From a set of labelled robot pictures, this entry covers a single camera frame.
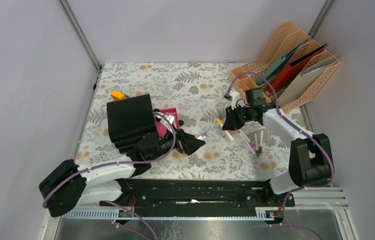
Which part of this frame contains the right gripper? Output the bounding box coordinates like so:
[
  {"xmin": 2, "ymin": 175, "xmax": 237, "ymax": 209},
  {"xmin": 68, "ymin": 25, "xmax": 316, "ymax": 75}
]
[{"xmin": 222, "ymin": 103, "xmax": 254, "ymax": 131}]

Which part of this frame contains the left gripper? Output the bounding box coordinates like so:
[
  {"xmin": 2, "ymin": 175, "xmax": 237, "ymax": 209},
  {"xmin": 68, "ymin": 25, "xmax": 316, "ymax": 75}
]
[{"xmin": 148, "ymin": 124, "xmax": 205, "ymax": 161}]

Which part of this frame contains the yellow tip white pen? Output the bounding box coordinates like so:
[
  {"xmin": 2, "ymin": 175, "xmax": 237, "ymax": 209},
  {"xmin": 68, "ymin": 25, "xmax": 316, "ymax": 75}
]
[{"xmin": 216, "ymin": 118, "xmax": 235, "ymax": 141}]

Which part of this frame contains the purple tip white pen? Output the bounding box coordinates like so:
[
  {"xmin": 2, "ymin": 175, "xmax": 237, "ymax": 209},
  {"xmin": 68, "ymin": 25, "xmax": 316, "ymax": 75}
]
[{"xmin": 238, "ymin": 129, "xmax": 257, "ymax": 154}]

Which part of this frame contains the pink drawer tray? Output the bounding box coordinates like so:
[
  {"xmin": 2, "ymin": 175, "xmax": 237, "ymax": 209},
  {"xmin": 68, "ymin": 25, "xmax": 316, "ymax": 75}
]
[{"xmin": 155, "ymin": 107, "xmax": 180, "ymax": 137}]

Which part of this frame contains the teal folder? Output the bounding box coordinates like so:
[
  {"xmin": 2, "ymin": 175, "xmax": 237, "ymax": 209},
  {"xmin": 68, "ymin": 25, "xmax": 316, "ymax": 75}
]
[{"xmin": 262, "ymin": 31, "xmax": 312, "ymax": 82}]

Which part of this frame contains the black pen holder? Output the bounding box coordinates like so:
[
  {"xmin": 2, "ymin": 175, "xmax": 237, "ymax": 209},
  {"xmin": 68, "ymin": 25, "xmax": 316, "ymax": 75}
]
[{"xmin": 106, "ymin": 94, "xmax": 158, "ymax": 154}]

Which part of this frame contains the peach file organizer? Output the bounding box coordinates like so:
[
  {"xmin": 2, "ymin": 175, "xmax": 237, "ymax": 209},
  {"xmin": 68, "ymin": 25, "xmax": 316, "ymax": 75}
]
[{"xmin": 228, "ymin": 21, "xmax": 341, "ymax": 113}]

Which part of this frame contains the red notebook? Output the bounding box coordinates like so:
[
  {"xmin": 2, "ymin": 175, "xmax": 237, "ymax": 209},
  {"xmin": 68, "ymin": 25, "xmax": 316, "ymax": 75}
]
[{"xmin": 272, "ymin": 43, "xmax": 328, "ymax": 91}]

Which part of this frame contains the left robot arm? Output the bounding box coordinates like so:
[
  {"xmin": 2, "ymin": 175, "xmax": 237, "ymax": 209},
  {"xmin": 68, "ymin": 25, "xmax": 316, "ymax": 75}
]
[{"xmin": 38, "ymin": 129, "xmax": 207, "ymax": 217}]

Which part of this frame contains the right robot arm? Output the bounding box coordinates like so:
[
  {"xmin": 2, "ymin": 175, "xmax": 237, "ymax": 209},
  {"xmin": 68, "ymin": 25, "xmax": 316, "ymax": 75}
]
[{"xmin": 222, "ymin": 88, "xmax": 334, "ymax": 206}]

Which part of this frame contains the dark red tip pen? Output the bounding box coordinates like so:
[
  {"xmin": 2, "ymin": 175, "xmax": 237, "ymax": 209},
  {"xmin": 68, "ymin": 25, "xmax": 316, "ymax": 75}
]
[{"xmin": 258, "ymin": 129, "xmax": 264, "ymax": 155}]

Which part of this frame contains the green tip pen right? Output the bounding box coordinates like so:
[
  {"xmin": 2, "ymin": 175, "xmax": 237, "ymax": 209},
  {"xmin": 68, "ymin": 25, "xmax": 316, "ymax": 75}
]
[{"xmin": 253, "ymin": 132, "xmax": 260, "ymax": 157}]

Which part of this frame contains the floral table mat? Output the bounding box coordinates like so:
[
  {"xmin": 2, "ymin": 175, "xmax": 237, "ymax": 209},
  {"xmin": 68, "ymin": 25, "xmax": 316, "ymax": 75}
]
[{"xmin": 74, "ymin": 62, "xmax": 290, "ymax": 181}]

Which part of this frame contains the yellow block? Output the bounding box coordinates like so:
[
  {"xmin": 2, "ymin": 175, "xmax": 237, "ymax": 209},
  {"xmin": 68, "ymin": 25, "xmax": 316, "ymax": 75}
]
[{"xmin": 110, "ymin": 90, "xmax": 127, "ymax": 101}]

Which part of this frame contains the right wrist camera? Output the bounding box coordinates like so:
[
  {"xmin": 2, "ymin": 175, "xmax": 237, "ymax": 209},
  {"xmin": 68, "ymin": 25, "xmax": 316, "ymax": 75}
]
[{"xmin": 224, "ymin": 90, "xmax": 241, "ymax": 110}]

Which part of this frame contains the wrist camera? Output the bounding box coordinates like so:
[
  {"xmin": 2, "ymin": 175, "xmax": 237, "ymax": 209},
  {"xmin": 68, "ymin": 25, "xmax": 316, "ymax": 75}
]
[
  {"xmin": 160, "ymin": 112, "xmax": 175, "ymax": 132},
  {"xmin": 224, "ymin": 90, "xmax": 241, "ymax": 110}
]

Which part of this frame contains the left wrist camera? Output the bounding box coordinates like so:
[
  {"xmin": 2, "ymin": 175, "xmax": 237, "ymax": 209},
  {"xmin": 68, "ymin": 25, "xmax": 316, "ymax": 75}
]
[{"xmin": 160, "ymin": 112, "xmax": 175, "ymax": 132}]

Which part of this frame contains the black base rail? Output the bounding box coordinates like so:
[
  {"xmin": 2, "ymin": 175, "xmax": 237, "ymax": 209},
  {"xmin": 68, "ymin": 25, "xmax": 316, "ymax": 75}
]
[{"xmin": 114, "ymin": 178, "xmax": 285, "ymax": 218}]

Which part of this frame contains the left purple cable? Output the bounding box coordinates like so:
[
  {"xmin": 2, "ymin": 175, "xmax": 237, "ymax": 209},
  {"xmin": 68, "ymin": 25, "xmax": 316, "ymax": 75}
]
[{"xmin": 42, "ymin": 111, "xmax": 178, "ymax": 240}]

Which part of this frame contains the purple cable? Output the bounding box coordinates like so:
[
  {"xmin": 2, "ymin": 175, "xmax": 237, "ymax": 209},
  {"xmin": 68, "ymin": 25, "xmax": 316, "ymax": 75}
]
[
  {"xmin": 42, "ymin": 111, "xmax": 178, "ymax": 240},
  {"xmin": 227, "ymin": 72, "xmax": 336, "ymax": 240}
]

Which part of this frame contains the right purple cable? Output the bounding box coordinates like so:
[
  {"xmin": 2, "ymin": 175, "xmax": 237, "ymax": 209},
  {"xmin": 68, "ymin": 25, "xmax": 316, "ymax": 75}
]
[{"xmin": 227, "ymin": 72, "xmax": 336, "ymax": 240}]

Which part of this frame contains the right aluminium frame post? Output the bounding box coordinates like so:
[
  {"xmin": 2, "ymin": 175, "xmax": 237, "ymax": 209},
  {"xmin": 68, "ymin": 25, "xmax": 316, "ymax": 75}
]
[{"xmin": 308, "ymin": 0, "xmax": 336, "ymax": 37}]

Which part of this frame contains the aluminium frame post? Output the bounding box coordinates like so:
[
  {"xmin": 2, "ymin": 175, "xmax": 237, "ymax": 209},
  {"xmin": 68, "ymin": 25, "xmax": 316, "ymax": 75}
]
[
  {"xmin": 58, "ymin": 0, "xmax": 104, "ymax": 71},
  {"xmin": 308, "ymin": 0, "xmax": 336, "ymax": 37}
]

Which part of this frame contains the left aluminium frame post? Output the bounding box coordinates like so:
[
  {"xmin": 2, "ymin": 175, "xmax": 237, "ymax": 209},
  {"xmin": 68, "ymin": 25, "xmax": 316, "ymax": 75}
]
[{"xmin": 58, "ymin": 0, "xmax": 104, "ymax": 71}]

